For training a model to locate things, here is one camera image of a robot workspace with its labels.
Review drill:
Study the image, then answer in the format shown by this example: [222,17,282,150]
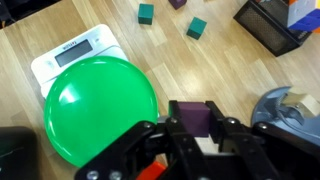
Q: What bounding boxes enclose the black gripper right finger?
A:
[205,101,280,180]

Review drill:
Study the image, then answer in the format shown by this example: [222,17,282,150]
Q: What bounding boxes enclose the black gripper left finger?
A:
[164,100,212,180]

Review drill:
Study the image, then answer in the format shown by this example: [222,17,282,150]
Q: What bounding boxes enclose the purple block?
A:
[178,102,210,137]
[168,0,187,10]

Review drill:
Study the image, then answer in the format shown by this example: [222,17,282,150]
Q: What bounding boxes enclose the green block near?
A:
[187,17,207,40]

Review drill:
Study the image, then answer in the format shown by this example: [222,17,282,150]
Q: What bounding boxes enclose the green block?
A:
[187,17,207,40]
[138,4,154,25]

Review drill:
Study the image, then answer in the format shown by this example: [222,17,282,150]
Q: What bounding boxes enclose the green block far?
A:
[138,4,154,25]

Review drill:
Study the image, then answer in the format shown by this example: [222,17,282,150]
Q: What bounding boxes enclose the red plastic bowl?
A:
[136,161,166,180]

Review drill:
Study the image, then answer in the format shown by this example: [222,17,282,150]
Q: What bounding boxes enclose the wooden desk lamp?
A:
[251,86,320,145]

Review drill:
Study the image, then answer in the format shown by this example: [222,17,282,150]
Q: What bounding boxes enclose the green plastic plate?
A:
[43,56,158,167]

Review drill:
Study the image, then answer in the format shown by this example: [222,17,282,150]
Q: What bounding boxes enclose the colourful cube puzzle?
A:
[287,0,320,33]

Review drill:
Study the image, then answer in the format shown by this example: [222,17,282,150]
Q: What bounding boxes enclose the white kitchen scale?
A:
[31,24,128,98]

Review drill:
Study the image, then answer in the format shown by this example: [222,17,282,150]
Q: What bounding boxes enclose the large black plastic bin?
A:
[0,126,40,180]

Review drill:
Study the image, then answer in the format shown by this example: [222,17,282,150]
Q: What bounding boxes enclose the black wire mesh tray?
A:
[234,0,311,57]

